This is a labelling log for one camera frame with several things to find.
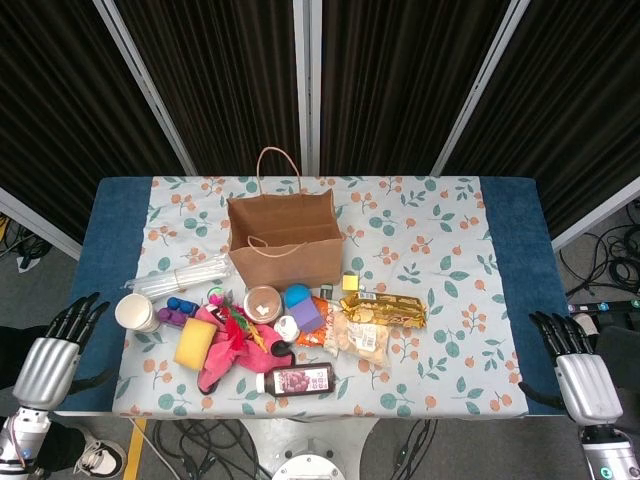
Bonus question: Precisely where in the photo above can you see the small white jar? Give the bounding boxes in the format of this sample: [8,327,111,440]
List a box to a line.
[273,314,301,344]

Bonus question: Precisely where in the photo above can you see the yellow sponge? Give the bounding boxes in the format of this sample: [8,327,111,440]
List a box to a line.
[173,318,219,371]

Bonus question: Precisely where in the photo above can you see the purple toy building block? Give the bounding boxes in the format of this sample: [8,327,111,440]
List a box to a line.
[157,306,189,329]

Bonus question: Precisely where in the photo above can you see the brown paper bag with handles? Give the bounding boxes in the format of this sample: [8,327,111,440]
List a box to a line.
[227,146,346,292]

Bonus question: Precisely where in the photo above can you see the blue toy building block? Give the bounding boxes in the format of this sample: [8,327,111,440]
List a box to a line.
[166,296,200,317]

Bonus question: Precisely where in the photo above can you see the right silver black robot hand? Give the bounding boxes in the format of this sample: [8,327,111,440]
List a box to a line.
[517,310,626,426]

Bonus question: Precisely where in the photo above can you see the white metal frame pole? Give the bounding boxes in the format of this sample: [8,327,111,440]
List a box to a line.
[293,0,322,176]
[430,0,531,176]
[0,187,84,260]
[551,177,640,253]
[93,0,197,176]

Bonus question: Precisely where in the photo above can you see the pink cloth with black trim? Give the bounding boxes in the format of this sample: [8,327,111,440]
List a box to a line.
[193,304,296,396]

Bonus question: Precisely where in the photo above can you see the yellow floor tape strip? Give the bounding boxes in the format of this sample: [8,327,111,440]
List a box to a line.
[122,418,149,480]

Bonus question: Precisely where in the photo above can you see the blue table cover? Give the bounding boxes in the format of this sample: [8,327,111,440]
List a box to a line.
[52,175,596,417]

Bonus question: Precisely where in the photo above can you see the orange white seasoning packet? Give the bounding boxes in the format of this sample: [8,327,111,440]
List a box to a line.
[294,295,342,349]

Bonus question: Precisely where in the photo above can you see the gold snack packet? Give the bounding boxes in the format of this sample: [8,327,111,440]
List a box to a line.
[339,292,429,330]

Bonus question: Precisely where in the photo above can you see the white clear snack bag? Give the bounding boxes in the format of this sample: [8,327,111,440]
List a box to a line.
[324,312,392,370]

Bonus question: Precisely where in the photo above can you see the purple juice bottle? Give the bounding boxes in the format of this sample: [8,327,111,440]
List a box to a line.
[255,362,335,398]

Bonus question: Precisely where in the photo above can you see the white black sneaker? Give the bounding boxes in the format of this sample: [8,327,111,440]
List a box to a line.
[74,439,129,476]
[572,312,600,337]

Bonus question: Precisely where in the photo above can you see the colourful feather toy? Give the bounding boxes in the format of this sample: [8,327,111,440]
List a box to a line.
[219,302,269,354]

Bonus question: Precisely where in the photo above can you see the purple foam cube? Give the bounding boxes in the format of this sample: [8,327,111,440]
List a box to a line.
[288,298,326,334]

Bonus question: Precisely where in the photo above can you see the blue ball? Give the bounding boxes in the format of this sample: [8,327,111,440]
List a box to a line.
[283,283,312,311]

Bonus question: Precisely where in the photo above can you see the floral print tablecloth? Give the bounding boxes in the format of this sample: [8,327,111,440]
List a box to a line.
[112,174,530,419]

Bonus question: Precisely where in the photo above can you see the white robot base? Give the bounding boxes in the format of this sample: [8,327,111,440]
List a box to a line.
[239,417,381,480]

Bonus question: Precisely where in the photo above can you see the black power strip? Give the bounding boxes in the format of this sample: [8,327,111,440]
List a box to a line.
[567,299,640,314]

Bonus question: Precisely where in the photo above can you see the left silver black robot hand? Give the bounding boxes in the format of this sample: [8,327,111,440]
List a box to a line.
[12,292,116,411]

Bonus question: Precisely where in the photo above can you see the black trouser leg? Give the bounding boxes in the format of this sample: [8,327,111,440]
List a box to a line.
[34,423,87,472]

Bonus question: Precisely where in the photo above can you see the black pleated curtain panel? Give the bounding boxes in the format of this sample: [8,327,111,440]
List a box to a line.
[319,0,512,176]
[442,0,640,240]
[0,0,186,246]
[113,0,303,176]

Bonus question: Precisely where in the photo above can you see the black floor cable bundle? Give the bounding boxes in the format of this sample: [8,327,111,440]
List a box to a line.
[0,214,49,269]
[392,418,439,480]
[558,199,640,297]
[149,418,274,480]

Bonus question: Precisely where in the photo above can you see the clear round tub brown contents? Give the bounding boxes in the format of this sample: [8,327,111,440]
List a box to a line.
[243,284,284,324]

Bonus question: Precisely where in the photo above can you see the bundle of clear straws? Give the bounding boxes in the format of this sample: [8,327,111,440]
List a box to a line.
[124,254,232,301]

